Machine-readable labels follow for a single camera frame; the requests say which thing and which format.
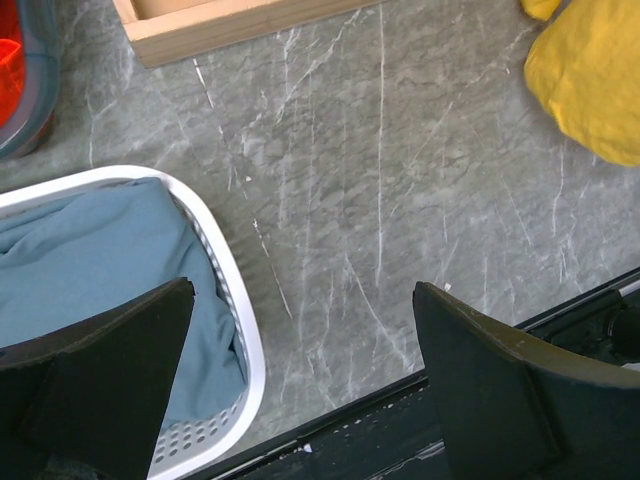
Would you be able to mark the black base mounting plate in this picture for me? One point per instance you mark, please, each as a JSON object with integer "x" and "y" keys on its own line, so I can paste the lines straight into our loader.
{"x": 394, "y": 433}

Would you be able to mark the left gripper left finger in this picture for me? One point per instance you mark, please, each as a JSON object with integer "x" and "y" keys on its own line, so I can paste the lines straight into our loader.
{"x": 95, "y": 392}

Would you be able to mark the yellow shorts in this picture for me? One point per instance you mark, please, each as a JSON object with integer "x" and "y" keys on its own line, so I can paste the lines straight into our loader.
{"x": 583, "y": 69}

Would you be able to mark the wooden hanger rack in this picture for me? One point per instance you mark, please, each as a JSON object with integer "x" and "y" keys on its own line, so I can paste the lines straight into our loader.
{"x": 161, "y": 32}

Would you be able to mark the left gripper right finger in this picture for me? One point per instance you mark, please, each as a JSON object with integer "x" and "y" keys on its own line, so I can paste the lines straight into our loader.
{"x": 512, "y": 406}

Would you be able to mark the grey tray under clothes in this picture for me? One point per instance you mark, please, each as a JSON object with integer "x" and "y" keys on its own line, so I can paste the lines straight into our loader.
{"x": 31, "y": 121}

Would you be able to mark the blue cloth in basket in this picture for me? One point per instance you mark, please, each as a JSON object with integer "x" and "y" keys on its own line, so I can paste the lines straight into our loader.
{"x": 79, "y": 256}

